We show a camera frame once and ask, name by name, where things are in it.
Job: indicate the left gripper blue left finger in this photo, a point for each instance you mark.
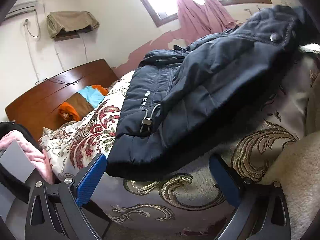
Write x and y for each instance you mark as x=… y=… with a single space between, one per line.
x=43 y=220

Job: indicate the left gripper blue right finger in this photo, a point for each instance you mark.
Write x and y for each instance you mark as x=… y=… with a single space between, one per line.
x=260 y=210

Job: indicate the dark navy padded jacket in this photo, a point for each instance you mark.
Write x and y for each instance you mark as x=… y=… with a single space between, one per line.
x=182 y=103

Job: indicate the cream fleece blanket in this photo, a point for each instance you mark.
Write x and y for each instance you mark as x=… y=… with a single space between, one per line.
x=297 y=170

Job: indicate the pink fluffy garment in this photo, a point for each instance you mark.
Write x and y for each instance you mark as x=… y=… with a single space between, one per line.
x=38 y=158

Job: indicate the grey box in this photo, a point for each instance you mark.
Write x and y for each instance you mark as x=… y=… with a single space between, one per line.
x=16 y=162

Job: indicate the floral white red bedspread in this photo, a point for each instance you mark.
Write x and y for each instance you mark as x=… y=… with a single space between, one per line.
x=188 y=201

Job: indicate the brown wooden headboard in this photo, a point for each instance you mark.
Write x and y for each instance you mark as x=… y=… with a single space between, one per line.
x=38 y=107

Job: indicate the orange brown blue pillow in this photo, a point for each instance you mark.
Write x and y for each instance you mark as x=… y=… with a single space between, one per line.
x=82 y=102

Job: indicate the pink curtain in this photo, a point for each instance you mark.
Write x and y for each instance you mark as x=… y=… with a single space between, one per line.
x=199 y=18

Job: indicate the olive cloth covered wall unit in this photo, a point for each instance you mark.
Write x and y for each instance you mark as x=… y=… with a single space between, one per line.
x=70 y=21

